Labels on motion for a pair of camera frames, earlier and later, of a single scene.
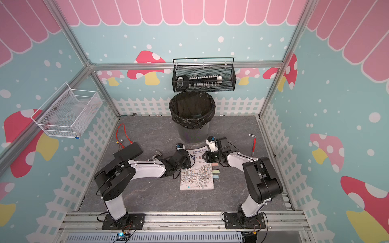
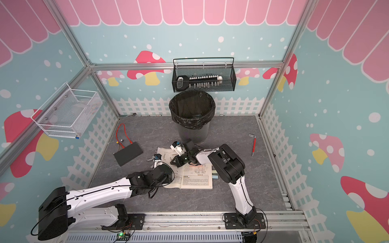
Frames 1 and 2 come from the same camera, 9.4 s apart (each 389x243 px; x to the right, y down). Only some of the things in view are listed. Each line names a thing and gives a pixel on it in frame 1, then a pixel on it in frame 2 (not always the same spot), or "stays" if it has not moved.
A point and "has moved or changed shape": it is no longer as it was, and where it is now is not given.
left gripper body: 186,164 to 167,180
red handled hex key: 254,143 stays
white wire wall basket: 67,113 stays
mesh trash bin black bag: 192,111 stays
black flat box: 128,152 stays
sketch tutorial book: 199,175 has moved or changed shape
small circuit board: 122,236 stays
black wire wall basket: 204,78 stays
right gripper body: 214,157 to 185,158
